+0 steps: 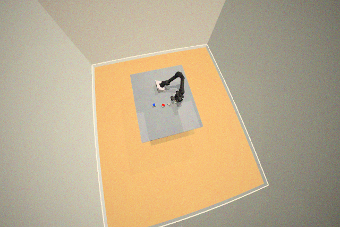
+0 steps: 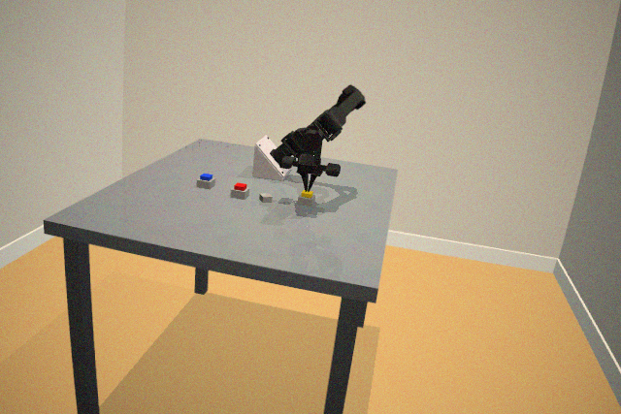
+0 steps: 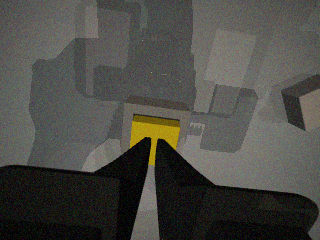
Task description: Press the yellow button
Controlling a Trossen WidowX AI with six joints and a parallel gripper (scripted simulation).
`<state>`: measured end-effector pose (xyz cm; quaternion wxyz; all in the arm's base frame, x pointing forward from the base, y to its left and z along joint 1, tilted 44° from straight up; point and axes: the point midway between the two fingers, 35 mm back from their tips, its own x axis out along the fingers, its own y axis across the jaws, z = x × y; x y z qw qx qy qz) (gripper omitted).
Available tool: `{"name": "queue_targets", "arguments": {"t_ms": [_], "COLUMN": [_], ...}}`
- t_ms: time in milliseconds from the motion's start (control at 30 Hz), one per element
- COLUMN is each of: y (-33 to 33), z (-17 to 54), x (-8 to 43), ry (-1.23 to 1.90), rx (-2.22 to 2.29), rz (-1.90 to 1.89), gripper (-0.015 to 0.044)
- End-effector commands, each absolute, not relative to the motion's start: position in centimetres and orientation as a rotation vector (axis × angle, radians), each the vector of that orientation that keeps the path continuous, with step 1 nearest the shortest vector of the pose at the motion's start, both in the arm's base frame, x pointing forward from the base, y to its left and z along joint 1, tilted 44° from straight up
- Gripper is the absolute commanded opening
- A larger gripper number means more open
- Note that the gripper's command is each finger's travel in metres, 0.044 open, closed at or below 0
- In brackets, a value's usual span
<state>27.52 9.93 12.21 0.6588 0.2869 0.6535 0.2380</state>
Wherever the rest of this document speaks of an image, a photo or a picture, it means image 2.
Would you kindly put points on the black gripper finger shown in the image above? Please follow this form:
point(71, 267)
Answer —
point(312, 179)
point(305, 178)

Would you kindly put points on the red button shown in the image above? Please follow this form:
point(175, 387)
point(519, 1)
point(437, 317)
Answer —
point(239, 191)

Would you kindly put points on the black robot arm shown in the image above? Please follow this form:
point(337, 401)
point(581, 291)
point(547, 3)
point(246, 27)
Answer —
point(311, 137)

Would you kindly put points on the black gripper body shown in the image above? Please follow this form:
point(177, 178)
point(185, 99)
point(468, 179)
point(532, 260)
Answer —
point(331, 169)

